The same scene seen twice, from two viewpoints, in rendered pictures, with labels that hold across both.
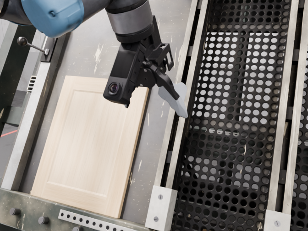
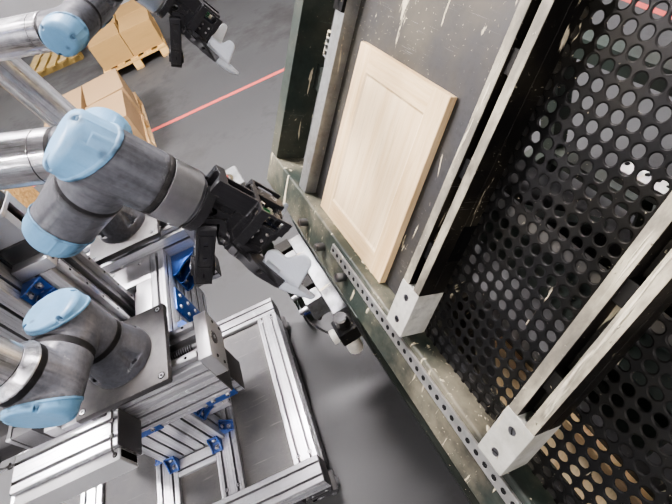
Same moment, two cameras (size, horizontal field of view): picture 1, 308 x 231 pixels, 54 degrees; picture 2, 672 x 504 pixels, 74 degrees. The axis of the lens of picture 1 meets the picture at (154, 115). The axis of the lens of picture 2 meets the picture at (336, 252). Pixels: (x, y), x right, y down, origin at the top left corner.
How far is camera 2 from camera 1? 0.69 m
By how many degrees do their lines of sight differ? 57
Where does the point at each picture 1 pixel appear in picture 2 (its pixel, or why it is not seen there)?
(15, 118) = not seen: hidden behind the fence
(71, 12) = (60, 249)
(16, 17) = not seen: hidden behind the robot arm
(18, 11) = not seen: hidden behind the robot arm
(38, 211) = (319, 233)
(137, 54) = (198, 241)
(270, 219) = (506, 420)
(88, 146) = (369, 174)
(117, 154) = (392, 204)
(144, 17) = (170, 217)
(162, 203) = (405, 306)
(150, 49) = (234, 218)
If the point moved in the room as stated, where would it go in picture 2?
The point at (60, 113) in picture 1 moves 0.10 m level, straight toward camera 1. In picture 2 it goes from (350, 109) to (336, 133)
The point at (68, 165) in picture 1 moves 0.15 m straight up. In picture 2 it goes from (350, 189) to (334, 146)
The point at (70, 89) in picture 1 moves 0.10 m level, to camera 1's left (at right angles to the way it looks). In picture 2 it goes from (363, 71) to (334, 66)
